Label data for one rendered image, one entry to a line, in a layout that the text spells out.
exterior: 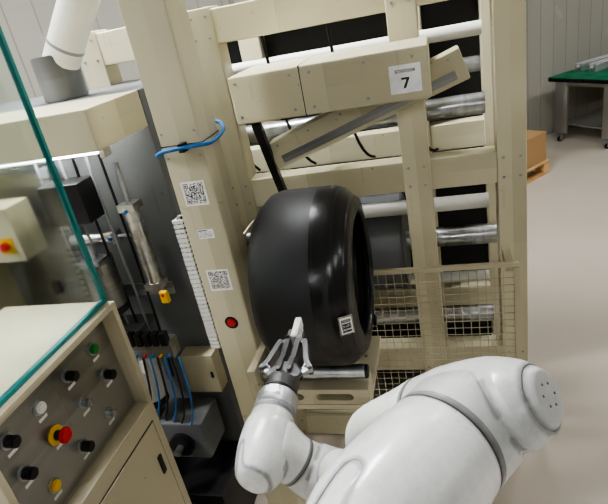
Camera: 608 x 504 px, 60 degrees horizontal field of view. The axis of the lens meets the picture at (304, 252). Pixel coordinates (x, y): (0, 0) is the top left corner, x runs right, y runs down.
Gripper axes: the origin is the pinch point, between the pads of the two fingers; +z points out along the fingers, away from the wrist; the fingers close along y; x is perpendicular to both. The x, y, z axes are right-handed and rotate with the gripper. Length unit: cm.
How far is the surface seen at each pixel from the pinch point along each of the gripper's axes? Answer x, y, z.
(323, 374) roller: 34.8, 2.5, 17.7
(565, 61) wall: 126, -184, 589
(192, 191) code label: -24, 33, 34
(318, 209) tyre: -16.2, -3.5, 31.3
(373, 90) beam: -37, -19, 62
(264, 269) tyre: -7.4, 10.9, 16.6
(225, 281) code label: 5.7, 30.5, 29.6
